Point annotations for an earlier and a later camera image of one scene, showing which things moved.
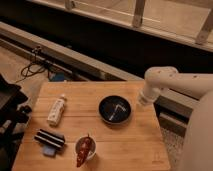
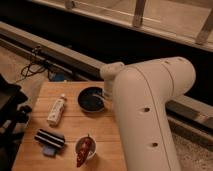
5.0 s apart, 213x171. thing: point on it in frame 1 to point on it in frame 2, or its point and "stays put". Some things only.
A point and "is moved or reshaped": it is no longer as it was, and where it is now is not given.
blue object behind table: [59, 76] stays put
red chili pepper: [83, 151] stays put
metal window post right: [203, 33] stays put
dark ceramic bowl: [114, 109] is moved or reshaped
